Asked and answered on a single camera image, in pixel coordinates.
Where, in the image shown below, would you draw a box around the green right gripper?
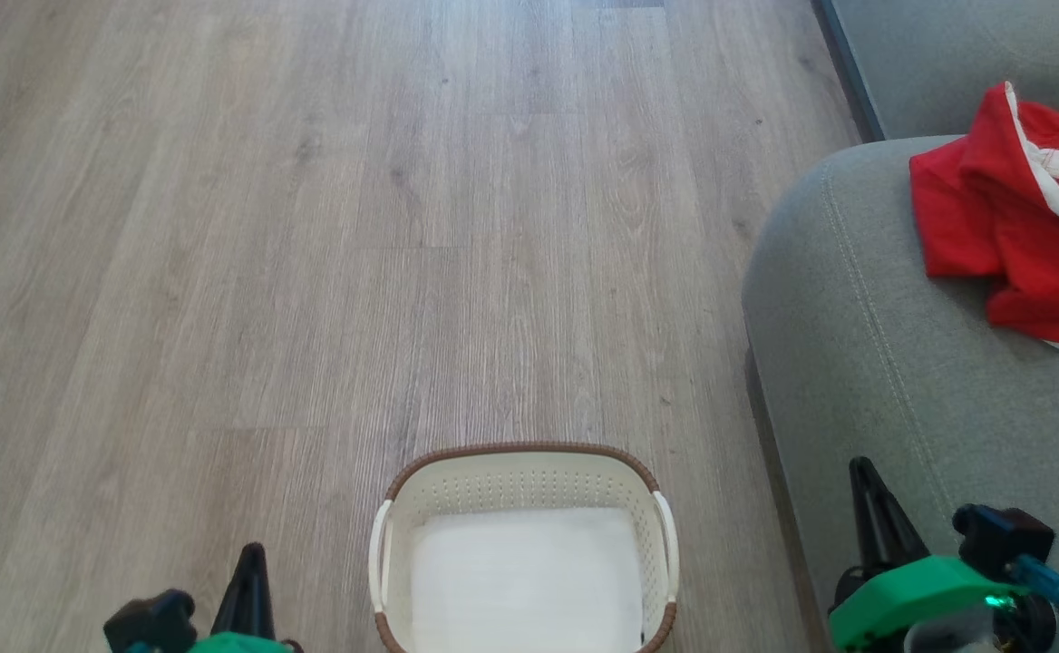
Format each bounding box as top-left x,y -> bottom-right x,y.
827,455 -> 1031,653

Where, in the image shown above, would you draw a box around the cream basket with brown rim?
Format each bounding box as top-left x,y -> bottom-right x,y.
367,441 -> 681,653

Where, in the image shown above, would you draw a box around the black cable with blue plug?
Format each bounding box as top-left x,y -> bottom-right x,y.
1004,554 -> 1059,653

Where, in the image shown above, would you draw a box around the red and white clothing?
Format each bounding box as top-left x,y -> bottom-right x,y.
908,81 -> 1059,357

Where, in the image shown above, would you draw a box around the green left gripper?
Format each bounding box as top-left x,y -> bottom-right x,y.
188,541 -> 293,653

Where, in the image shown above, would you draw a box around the grey fabric sofa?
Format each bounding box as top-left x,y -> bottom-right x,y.
741,0 -> 1059,653

